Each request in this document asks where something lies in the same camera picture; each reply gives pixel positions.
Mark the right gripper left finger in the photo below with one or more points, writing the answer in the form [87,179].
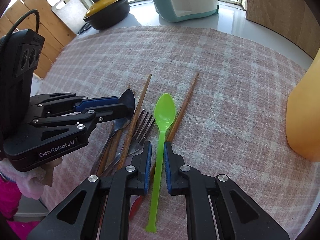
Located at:
[131,180]

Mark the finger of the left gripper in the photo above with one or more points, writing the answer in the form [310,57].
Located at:
[100,102]
[107,113]

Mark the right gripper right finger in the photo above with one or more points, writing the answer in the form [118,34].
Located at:
[184,180]

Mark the metal fork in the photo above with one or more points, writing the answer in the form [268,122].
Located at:
[141,133]

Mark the green plastic spoon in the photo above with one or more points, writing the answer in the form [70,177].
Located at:
[165,112]

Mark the metal spoon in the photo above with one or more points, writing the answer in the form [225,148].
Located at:
[128,99]

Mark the pink sleeve forearm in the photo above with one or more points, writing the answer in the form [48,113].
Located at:
[10,198]

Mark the gloved left hand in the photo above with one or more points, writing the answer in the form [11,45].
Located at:
[31,183]

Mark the long wooden chopstick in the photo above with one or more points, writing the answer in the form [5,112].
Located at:
[132,126]

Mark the pink plaid cloth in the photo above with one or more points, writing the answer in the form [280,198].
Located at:
[235,121]

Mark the wooden chopstick beside spoon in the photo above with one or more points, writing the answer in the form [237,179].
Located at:
[183,108]

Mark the black scissors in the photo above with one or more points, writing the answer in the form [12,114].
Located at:
[84,28]

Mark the white cutting board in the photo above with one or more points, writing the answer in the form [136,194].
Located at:
[71,13]

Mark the black pot yellow lid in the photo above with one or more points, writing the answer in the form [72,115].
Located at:
[104,14]

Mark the yellow plastic cup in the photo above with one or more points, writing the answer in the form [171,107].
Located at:
[302,114]

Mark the wooden board panel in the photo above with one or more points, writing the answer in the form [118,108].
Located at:
[291,19]

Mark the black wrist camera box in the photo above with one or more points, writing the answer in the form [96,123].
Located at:
[19,59]

